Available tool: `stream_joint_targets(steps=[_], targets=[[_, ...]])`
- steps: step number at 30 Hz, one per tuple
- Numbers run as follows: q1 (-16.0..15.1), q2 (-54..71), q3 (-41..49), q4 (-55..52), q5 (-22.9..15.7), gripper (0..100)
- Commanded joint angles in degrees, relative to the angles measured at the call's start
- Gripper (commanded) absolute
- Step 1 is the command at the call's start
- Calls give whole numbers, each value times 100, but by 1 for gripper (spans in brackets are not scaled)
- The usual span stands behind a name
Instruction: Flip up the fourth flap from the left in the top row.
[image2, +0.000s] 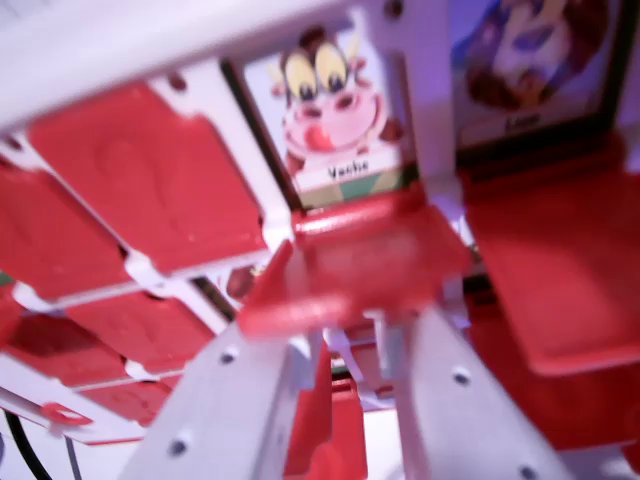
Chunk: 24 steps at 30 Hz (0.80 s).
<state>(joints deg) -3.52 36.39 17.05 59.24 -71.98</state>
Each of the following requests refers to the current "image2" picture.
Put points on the red flap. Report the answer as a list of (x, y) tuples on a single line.
[(50, 235), (560, 260), (150, 175), (360, 260)]

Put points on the red flap below lion card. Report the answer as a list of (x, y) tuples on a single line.
[(560, 260)]

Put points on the red standing flap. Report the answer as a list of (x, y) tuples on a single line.
[(150, 175), (50, 235)]

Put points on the cow picture card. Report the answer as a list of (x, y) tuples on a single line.
[(345, 125)]

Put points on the lion picture card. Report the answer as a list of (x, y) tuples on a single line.
[(530, 60)]

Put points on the red and white game board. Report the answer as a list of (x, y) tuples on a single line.
[(150, 30)]

